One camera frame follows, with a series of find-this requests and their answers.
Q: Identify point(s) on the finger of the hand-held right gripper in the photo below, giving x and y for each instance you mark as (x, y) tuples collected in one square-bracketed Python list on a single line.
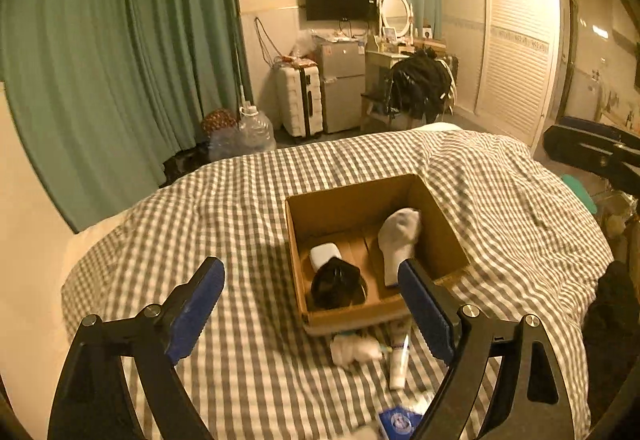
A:
[(590, 145)]

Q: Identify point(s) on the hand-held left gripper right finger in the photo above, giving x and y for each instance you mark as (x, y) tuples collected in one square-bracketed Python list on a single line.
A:
[(426, 316)]

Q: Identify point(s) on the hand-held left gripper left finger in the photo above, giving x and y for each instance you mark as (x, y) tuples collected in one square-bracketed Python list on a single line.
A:
[(196, 306)]

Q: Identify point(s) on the cardboard box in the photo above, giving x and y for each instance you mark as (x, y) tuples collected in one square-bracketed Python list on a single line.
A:
[(350, 215)]

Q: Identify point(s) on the green cloth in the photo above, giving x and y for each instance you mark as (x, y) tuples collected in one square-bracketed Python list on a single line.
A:
[(579, 192)]

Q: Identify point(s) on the white tube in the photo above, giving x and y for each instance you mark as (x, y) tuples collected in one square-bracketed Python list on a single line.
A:
[(399, 365)]

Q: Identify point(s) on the blue packet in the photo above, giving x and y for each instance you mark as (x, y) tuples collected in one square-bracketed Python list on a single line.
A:
[(400, 420)]

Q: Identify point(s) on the white plastic case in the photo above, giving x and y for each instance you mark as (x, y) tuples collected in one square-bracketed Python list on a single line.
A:
[(325, 257)]

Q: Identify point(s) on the grey checked blanket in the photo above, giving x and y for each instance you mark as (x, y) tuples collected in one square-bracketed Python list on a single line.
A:
[(250, 200)]

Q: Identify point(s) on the white louvred wardrobe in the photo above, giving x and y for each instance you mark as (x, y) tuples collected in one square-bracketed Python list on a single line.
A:
[(505, 40)]

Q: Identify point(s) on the pile of black clothes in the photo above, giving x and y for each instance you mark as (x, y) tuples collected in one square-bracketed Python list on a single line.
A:
[(419, 83)]

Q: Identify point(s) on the clear water jug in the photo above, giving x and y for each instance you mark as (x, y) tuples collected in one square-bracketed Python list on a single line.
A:
[(255, 130)]

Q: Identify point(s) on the dark cloth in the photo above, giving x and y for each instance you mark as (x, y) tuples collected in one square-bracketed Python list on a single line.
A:
[(612, 335)]

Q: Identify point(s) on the brown patterned bag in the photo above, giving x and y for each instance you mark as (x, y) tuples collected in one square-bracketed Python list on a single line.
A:
[(219, 120)]

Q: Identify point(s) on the wooden chair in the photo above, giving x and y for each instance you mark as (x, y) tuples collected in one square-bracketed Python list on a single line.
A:
[(375, 113)]

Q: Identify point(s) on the dressing table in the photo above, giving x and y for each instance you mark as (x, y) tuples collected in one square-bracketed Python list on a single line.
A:
[(382, 65)]

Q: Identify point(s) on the white suitcase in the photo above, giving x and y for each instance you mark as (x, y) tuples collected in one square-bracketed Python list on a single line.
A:
[(300, 98)]

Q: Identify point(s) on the oval white vanity mirror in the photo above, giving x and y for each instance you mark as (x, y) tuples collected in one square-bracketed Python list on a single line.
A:
[(396, 9)]

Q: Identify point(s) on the silver mini fridge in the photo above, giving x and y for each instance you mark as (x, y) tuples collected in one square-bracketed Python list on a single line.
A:
[(342, 85)]

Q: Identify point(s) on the wide green curtain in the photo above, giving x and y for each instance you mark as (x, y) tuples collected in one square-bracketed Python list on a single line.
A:
[(115, 60)]

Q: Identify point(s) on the clear plastic bag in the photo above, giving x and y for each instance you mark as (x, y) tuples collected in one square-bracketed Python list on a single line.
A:
[(306, 45)]

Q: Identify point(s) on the small picture frame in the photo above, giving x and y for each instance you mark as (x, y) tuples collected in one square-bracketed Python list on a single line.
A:
[(389, 33)]

